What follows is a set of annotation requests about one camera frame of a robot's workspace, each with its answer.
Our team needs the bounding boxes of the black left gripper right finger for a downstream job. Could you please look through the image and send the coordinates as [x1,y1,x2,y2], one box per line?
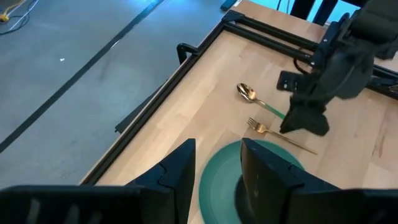
[240,138,340,224]

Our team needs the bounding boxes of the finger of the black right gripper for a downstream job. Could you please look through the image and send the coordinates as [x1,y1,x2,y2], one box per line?
[302,105,331,137]
[279,102,307,134]

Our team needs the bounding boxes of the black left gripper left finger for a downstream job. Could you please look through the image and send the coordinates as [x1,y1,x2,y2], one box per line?
[126,138,197,224]

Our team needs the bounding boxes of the green round plate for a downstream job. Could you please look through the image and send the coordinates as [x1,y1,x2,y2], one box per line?
[198,139,304,224]

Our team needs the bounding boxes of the gold fork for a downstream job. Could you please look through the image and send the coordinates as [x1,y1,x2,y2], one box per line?
[247,117,318,156]

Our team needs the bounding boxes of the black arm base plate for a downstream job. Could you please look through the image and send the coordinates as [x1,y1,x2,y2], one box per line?
[276,70,313,93]

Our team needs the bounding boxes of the gold spoon with green handle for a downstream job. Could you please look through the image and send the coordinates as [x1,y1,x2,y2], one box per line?
[236,82,287,121]

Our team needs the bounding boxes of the black frame post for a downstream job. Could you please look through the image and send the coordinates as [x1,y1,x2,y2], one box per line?
[312,0,339,26]
[289,0,317,21]

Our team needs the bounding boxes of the black cross rail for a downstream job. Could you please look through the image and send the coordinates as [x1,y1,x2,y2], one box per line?
[222,9,398,80]
[223,22,398,101]

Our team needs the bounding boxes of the black table edge rail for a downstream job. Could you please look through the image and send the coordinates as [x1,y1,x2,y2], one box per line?
[80,23,226,186]

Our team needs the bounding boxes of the black rail handle bracket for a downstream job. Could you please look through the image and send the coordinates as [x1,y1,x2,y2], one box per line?
[176,42,200,65]

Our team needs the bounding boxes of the white floor cable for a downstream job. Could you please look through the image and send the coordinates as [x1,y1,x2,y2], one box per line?
[7,0,40,32]

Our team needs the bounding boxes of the yellow floor cable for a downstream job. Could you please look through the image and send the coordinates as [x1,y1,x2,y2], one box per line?
[0,0,27,22]

